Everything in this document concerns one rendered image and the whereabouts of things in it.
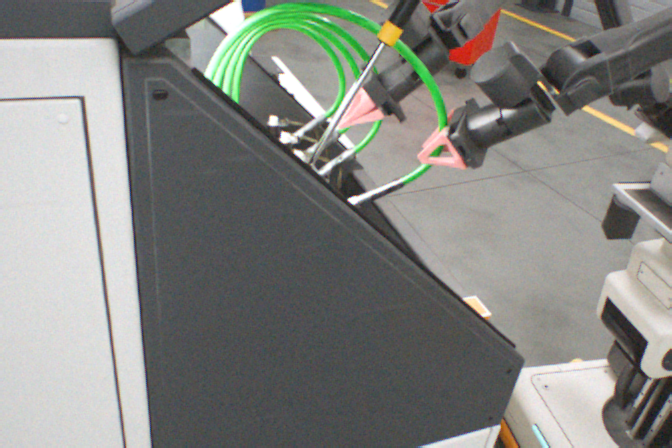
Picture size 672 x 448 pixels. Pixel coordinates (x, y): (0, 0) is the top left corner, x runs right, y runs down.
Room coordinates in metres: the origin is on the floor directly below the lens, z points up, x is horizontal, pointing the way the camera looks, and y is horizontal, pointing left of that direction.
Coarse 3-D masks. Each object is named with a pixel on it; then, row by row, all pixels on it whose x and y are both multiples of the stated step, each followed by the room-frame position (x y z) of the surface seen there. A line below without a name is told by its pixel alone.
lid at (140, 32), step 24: (120, 0) 0.48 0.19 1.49; (144, 0) 0.47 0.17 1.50; (168, 0) 0.47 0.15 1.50; (192, 0) 0.48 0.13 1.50; (216, 0) 0.49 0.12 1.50; (120, 24) 0.46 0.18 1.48; (144, 24) 0.46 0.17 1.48; (168, 24) 0.47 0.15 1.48; (192, 24) 0.48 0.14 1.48; (144, 48) 0.46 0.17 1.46
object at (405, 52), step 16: (256, 16) 0.84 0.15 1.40; (272, 16) 0.84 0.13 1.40; (336, 16) 0.85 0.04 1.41; (352, 16) 0.85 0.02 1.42; (240, 32) 0.84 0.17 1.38; (224, 48) 0.84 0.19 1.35; (400, 48) 0.85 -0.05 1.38; (416, 64) 0.85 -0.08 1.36; (432, 80) 0.85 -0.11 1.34; (432, 96) 0.86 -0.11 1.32; (416, 176) 0.85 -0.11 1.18
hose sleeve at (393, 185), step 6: (390, 180) 0.86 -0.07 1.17; (396, 180) 0.85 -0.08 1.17; (384, 186) 0.85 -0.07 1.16; (390, 186) 0.85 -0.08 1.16; (396, 186) 0.85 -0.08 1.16; (402, 186) 0.85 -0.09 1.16; (366, 192) 0.86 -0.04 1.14; (372, 192) 0.85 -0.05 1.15; (378, 192) 0.85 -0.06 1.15; (384, 192) 0.85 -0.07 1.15; (390, 192) 0.85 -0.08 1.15; (360, 198) 0.85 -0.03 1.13; (366, 198) 0.85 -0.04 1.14; (372, 198) 0.85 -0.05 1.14; (378, 198) 0.85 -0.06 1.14; (360, 204) 0.85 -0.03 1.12
